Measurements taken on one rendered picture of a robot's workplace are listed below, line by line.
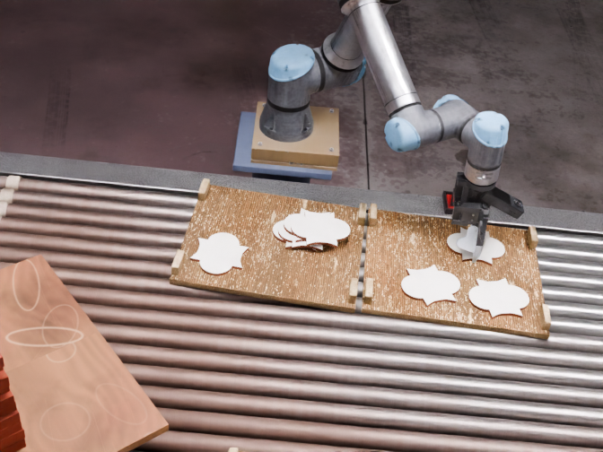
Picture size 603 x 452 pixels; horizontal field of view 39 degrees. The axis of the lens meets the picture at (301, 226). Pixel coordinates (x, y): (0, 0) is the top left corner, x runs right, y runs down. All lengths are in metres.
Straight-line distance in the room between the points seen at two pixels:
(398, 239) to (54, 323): 0.83
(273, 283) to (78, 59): 2.81
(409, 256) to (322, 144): 0.49
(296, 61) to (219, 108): 1.92
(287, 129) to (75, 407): 1.08
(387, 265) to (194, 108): 2.31
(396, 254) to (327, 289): 0.21
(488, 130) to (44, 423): 1.04
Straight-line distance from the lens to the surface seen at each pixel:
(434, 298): 1.91
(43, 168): 2.24
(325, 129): 2.40
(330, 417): 1.69
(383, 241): 2.03
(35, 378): 1.59
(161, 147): 3.87
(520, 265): 2.07
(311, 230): 1.98
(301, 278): 1.90
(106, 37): 4.72
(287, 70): 2.24
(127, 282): 1.91
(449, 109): 1.91
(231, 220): 2.04
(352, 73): 2.32
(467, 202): 1.97
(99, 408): 1.53
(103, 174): 2.21
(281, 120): 2.31
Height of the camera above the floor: 2.25
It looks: 40 degrees down
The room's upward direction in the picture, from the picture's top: 7 degrees clockwise
